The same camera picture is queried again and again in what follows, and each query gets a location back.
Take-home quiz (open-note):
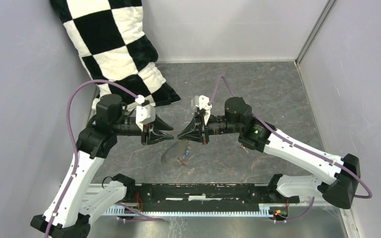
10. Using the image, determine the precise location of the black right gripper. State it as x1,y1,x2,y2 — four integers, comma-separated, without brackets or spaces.
178,111,242,145

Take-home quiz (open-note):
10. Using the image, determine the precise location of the blue capped key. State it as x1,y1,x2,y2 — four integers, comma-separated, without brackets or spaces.
184,147,191,157

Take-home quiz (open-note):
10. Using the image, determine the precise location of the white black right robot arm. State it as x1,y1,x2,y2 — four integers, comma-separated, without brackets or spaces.
178,96,360,209

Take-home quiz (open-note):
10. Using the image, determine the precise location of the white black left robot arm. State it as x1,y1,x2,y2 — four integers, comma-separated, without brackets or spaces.
30,94,173,238

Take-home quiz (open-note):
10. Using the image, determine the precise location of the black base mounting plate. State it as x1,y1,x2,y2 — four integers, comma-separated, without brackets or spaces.
122,183,300,212

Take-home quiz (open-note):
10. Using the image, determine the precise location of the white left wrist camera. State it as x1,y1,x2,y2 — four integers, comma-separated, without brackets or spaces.
135,95,156,131

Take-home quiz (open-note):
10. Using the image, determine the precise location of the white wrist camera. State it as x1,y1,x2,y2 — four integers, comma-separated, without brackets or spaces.
191,95,212,124
135,95,156,131

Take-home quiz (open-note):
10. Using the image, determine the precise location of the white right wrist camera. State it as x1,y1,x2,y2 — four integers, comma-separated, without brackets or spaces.
191,95,212,124

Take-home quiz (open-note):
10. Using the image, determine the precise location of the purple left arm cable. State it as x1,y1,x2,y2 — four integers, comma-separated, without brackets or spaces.
44,79,143,238

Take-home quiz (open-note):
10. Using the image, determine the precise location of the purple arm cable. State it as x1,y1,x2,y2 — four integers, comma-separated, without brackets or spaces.
44,79,143,238
208,75,373,200

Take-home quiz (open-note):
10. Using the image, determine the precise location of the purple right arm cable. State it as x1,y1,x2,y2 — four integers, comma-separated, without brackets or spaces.
208,75,373,200

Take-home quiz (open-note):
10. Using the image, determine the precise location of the white slotted cable duct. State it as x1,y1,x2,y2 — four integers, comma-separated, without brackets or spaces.
103,205,289,218

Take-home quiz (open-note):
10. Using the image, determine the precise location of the aluminium corner frame post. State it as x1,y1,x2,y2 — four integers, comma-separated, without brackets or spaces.
294,0,337,67

